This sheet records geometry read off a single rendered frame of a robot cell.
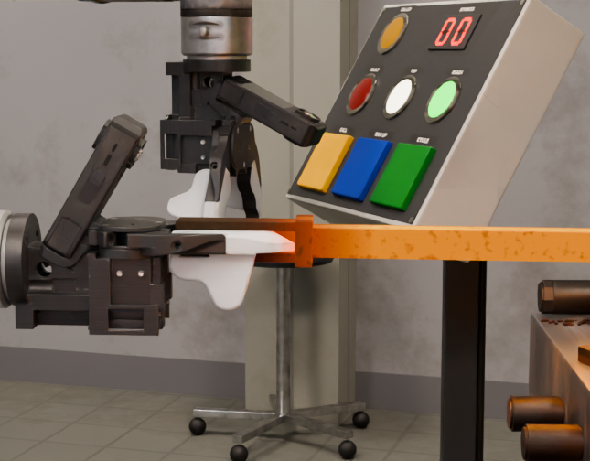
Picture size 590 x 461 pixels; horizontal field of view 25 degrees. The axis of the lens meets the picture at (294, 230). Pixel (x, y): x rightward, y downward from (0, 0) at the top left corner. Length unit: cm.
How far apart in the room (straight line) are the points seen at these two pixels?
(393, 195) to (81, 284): 51
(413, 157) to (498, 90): 12
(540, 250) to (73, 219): 35
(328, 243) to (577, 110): 310
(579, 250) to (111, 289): 35
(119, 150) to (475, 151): 52
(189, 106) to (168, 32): 297
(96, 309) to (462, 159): 53
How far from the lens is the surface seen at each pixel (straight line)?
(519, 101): 143
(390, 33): 166
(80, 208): 100
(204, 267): 99
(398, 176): 144
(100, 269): 99
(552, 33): 145
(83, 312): 103
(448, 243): 100
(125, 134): 99
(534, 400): 103
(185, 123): 138
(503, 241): 100
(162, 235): 97
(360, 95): 163
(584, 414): 95
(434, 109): 146
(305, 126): 135
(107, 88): 446
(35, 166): 459
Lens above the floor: 115
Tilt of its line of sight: 8 degrees down
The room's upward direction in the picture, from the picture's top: straight up
